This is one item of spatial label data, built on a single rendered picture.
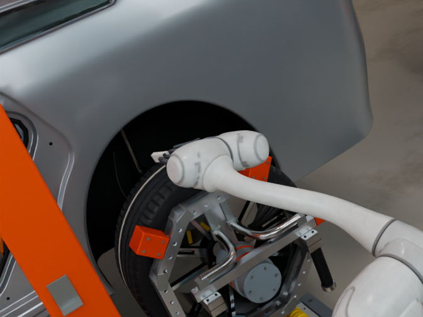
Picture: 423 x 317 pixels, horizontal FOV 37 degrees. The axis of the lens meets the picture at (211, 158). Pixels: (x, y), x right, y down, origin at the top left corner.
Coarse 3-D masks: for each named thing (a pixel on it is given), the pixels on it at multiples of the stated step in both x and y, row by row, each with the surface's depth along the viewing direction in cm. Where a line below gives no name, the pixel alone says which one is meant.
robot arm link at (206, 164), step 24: (192, 144) 159; (216, 144) 161; (168, 168) 158; (192, 168) 154; (216, 168) 155; (240, 192) 153; (264, 192) 152; (288, 192) 152; (312, 192) 153; (336, 216) 150; (360, 216) 147; (384, 216) 145; (360, 240) 146
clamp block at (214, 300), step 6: (216, 294) 176; (204, 300) 177; (210, 300) 176; (216, 300) 175; (222, 300) 176; (204, 306) 180; (210, 306) 175; (216, 306) 176; (222, 306) 177; (210, 312) 176; (216, 312) 176
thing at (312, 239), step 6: (306, 234) 186; (312, 234) 185; (318, 234) 185; (294, 240) 192; (300, 240) 187; (306, 240) 184; (312, 240) 184; (318, 240) 185; (300, 246) 189; (306, 246) 185; (312, 246) 185; (318, 246) 186
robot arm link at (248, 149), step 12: (228, 132) 171; (240, 132) 168; (252, 132) 167; (228, 144) 164; (240, 144) 165; (252, 144) 164; (264, 144) 166; (240, 156) 165; (252, 156) 164; (264, 156) 166; (240, 168) 167
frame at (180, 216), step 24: (216, 192) 193; (168, 216) 195; (192, 216) 191; (288, 216) 212; (168, 264) 192; (168, 288) 194; (288, 288) 218; (168, 312) 201; (264, 312) 217; (288, 312) 215
